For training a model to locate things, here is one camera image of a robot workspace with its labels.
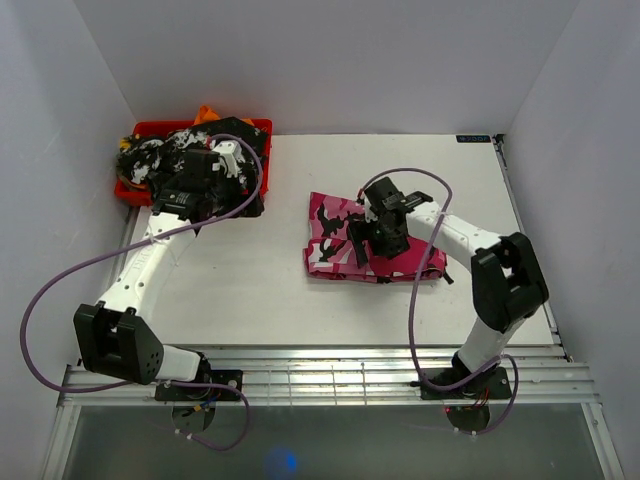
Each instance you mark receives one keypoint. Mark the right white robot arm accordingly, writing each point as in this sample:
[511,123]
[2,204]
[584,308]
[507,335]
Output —
[507,283]

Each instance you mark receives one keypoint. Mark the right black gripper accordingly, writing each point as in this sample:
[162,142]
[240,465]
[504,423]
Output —
[358,231]

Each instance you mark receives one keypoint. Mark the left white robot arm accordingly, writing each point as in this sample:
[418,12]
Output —
[115,334]

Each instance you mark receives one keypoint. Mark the aluminium frame rail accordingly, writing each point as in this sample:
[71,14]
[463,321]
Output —
[333,377]

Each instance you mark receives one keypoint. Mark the pink camouflage trousers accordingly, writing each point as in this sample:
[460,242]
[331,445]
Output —
[330,254]

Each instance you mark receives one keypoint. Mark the black white camouflage trousers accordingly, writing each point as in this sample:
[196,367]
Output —
[169,165]

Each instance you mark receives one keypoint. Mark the small blue table label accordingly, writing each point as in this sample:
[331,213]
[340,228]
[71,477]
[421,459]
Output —
[473,139]

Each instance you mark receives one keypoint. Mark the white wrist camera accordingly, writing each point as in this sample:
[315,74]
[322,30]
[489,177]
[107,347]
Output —
[229,158]
[369,215]

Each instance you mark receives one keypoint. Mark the red plastic tray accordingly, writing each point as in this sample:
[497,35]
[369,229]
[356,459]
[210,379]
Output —
[260,150]

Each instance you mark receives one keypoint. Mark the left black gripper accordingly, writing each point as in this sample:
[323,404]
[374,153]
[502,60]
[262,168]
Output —
[234,183]

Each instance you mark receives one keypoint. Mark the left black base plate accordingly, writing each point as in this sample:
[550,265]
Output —
[213,385]

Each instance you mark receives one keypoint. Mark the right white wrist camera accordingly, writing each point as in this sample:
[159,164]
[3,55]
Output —
[369,215]

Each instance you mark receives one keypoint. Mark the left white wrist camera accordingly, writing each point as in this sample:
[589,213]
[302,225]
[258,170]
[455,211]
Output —
[229,158]

